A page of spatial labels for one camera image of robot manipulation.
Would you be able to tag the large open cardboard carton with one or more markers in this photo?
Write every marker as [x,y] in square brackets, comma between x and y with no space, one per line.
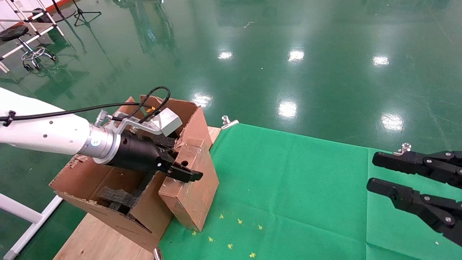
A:
[108,180]

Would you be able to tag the small cardboard box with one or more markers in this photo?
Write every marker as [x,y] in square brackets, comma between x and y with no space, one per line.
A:
[195,202]

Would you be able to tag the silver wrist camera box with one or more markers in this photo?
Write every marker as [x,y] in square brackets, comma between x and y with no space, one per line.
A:
[166,121]

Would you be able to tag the black round-base stand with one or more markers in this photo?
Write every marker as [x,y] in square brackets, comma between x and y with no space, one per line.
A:
[59,14]

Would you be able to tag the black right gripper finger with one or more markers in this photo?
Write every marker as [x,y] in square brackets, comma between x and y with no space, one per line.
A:
[415,162]
[408,198]

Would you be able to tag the green table cloth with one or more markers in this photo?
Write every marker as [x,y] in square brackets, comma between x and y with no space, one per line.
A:
[306,198]

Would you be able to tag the black tripod stand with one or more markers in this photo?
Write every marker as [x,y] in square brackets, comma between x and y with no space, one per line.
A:
[85,16]

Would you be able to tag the white table leg frame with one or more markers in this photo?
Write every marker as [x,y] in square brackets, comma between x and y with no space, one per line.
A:
[25,216]

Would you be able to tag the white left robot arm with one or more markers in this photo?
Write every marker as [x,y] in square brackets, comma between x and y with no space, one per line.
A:
[43,131]

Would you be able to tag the black foam insert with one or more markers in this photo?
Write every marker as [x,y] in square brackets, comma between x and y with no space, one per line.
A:
[168,142]
[117,198]

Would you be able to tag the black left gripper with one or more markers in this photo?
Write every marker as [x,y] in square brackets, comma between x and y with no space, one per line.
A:
[139,153]

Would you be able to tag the white metal frame rack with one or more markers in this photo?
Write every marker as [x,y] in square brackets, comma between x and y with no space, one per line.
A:
[29,36]

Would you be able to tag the black round wheeled stool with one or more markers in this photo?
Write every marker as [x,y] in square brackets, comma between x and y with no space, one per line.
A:
[14,32]

